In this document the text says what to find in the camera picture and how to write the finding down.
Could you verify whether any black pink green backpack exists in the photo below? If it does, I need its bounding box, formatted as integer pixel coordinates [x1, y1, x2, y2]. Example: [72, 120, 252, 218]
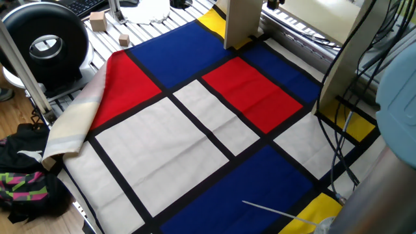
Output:
[0, 122, 74, 225]

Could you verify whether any white crumpled cloth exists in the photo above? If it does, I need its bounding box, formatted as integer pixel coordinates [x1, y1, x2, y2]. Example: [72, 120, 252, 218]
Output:
[120, 0, 172, 26]

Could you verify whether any large wooden cube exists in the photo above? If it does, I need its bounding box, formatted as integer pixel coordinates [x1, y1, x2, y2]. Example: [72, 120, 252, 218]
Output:
[89, 11, 108, 33]

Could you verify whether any aluminium frame bar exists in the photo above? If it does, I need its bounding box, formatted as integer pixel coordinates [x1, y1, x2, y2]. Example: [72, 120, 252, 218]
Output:
[0, 19, 58, 126]

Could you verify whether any grey ribbed metal platform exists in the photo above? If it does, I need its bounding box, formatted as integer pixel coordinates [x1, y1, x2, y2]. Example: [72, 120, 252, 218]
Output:
[354, 16, 416, 108]

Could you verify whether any white cable tie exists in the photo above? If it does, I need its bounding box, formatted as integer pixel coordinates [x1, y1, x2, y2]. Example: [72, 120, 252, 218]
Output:
[242, 200, 319, 227]

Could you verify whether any Mondrian colour block tablecloth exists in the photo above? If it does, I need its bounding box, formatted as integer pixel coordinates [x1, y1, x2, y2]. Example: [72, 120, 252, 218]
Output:
[42, 6, 387, 234]

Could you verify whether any short aluminium bracket post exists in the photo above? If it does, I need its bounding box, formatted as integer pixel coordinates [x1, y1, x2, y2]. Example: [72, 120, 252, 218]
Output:
[107, 0, 127, 25]

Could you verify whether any black ring-shaped device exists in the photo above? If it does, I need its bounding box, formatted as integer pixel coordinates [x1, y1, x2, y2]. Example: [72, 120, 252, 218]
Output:
[0, 1, 95, 94]

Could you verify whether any black cable with metal connector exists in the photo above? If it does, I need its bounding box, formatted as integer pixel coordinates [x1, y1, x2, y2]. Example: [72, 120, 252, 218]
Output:
[317, 0, 381, 205]

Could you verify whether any thick black cable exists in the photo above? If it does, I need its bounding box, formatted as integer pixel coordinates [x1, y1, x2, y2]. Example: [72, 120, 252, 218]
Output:
[330, 0, 416, 188]

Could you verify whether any black computer keyboard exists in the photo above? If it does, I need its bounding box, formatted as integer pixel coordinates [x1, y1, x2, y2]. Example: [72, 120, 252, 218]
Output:
[53, 0, 108, 19]

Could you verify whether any grey shoe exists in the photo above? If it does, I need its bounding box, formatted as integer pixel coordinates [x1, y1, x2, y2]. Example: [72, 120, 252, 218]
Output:
[0, 87, 16, 103]

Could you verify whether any black round object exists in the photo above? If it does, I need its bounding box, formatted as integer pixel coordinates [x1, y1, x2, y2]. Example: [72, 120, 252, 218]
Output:
[168, 0, 194, 10]

